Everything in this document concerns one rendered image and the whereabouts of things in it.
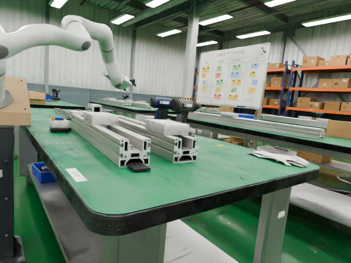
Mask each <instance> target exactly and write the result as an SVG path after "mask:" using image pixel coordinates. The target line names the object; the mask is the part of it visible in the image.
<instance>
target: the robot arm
mask: <svg viewBox="0 0 351 263"><path fill-rule="evenodd" d="M92 39H94V40H96V41H98V43H99V47H100V52H101V55H102V59H103V62H104V64H105V67H104V68H103V69H102V74H103V75H104V76H106V77H107V78H108V79H109V80H110V82H111V84H112V85H113V86H114V87H115V88H117V89H122V90H125V91H126V88H127V87H129V86H131V85H133V86H135V87H136V83H135V79H129V78H128V77H126V76H123V75H122V74H121V70H120V67H119V65H118V62H117V60H116V55H115V48H114V42H113V35H112V31H111V29H110V28H109V27H108V26H107V25H105V24H101V23H96V22H92V21H90V20H87V19H85V18H83V17H80V16H76V15H68V16H65V17H64V18H63V20H62V28H59V27H56V26H54V25H50V24H31V25H26V26H23V27H21V28H20V29H19V30H18V31H16V32H12V33H5V31H4V30H3V28H2V26H1V25H0V109H2V108H4V107H6V106H8V105H9V104H10V103H11V100H12V96H11V93H10V92H9V91H8V90H7V89H6V88H5V74H6V61H5V59H7V58H10V57H12V56H14V55H16V54H18V53H20V52H21V51H23V50H26V49H28V48H31V47H35V46H44V45H57V46H61V47H64V48H67V49H70V50H73V51H85V50H87V49H89V48H90V46H91V44H92Z"/></svg>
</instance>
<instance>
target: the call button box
mask: <svg viewBox="0 0 351 263"><path fill-rule="evenodd" d="M68 131H71V128H69V121H68V120H66V119H55V120H54V121H52V119H50V132H52V133H68Z"/></svg>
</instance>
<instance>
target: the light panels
mask: <svg viewBox="0 0 351 263"><path fill-rule="evenodd" d="M66 1H67V0H55V1H54V2H53V4H52V6H54V7H58V8H60V7H61V6H62V5H63V4H64V3H65V2H66ZM166 1H168V0H154V1H152V2H151V3H149V4H147V5H148V6H151V7H156V6H158V5H160V4H162V3H164V2H166ZM290 1H294V0H276V1H272V2H269V3H266V5H268V6H270V7H272V6H275V5H279V4H282V3H286V2H290ZM130 18H133V16H129V15H125V16H123V17H121V18H119V19H117V20H115V21H114V22H113V23H116V24H120V23H122V22H124V21H126V20H128V19H130ZM228 18H232V17H231V16H228V15H224V16H221V17H218V18H214V19H211V20H207V21H204V22H200V23H199V24H202V25H207V24H209V23H213V22H217V21H221V20H224V19H228ZM345 19H351V15H349V16H344V17H338V18H333V19H327V20H322V21H317V22H311V23H306V24H303V25H305V26H313V25H318V24H322V23H328V22H334V21H339V20H345ZM177 32H180V31H178V30H173V31H170V32H166V33H163V34H160V35H159V36H162V37H163V36H166V35H170V34H174V33H177ZM267 33H269V32H266V31H264V32H259V33H254V34H248V35H243V36H239V37H238V38H247V37H252V36H256V35H262V34H267ZM213 43H217V42H214V41H213V42H207V43H202V44H197V45H196V46H201V45H207V44H213Z"/></svg>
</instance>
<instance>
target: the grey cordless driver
mask: <svg viewBox="0 0 351 263"><path fill-rule="evenodd" d="M200 107H201V106H200V105H199V104H198V103H196V102H195V101H193V100H185V99H172V100H171V102H170V108H171V110H172V111H175V112H178V114H177V116H176V119H175V121H176V122H180V123H184V124H186V120H187V119H188V114H189V112H195V111H196V110H198V109H199V108H200ZM188 135H189V136H192V137H194V136H193V135H192V132H191V131H189V134H188Z"/></svg>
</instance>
